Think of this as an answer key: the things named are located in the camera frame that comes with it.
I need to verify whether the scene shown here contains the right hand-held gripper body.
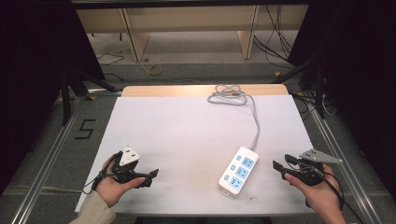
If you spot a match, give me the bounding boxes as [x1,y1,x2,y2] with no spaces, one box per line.
[292,147,344,187]

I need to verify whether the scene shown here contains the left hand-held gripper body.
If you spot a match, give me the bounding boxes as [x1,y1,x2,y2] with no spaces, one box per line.
[108,145,148,185]

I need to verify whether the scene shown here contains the white power strip blue sockets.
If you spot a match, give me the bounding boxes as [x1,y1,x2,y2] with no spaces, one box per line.
[218,146,260,198]

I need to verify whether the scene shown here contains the person's left hand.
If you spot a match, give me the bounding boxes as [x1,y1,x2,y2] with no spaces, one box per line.
[94,155,147,209]

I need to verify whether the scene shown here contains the person's right hand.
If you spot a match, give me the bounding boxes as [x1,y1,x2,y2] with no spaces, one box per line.
[284,163,344,218]

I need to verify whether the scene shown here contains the white table mat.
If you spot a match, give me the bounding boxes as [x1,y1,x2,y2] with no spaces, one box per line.
[75,94,316,217]

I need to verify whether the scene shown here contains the black tripod stand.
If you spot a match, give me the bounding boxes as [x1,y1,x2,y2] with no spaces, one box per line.
[273,54,329,119]
[59,66,117,127]

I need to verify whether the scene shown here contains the black curtain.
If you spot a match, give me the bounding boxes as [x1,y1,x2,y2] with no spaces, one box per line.
[0,0,106,195]
[288,0,396,200]

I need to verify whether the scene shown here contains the yellow tape roll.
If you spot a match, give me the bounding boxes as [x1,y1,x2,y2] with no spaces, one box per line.
[147,63,163,77]

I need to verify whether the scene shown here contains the aluminium rail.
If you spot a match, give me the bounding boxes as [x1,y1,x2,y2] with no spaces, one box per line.
[10,95,87,224]
[304,98,376,224]

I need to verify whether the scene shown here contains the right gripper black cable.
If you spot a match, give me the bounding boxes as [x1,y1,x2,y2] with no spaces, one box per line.
[306,166,366,224]

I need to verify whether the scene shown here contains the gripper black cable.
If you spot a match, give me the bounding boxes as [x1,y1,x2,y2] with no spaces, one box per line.
[81,168,109,196]
[306,166,366,224]

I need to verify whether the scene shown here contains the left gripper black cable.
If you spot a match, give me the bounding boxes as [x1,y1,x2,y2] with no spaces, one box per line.
[81,168,109,196]

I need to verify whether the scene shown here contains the grey power strip cable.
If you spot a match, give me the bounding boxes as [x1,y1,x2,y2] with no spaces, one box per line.
[206,84,262,152]

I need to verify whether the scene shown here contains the white floor cable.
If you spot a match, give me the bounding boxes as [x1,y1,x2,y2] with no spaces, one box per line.
[320,92,338,118]

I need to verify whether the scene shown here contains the thin black floor cable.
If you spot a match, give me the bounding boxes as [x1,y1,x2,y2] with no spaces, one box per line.
[95,51,125,67]

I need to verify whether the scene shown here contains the bundle of black floor cables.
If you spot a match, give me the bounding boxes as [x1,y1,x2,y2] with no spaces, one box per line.
[252,4,301,64]

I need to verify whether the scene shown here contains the light wooden desk frame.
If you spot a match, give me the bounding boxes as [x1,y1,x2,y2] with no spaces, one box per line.
[76,4,310,63]

